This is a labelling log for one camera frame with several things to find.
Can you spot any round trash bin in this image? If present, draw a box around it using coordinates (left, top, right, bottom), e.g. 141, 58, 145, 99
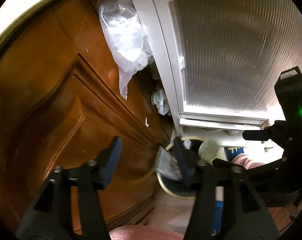
154, 135, 225, 201

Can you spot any blue plastic stool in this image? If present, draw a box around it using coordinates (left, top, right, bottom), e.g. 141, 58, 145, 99
224, 147, 244, 161

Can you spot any pink fluffy slipper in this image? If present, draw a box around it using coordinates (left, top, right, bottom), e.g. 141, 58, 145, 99
109, 225, 184, 240

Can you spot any white frosted glass door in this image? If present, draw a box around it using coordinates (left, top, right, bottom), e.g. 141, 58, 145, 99
133, 0, 302, 133

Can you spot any brown wooden cabinet door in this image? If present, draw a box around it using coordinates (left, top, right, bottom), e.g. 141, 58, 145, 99
0, 0, 169, 231

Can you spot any white blue crumpled item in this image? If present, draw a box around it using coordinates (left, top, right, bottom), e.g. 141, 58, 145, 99
151, 88, 171, 115

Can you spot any clear plastic bag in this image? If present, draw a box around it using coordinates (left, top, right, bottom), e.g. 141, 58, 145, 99
96, 0, 154, 99

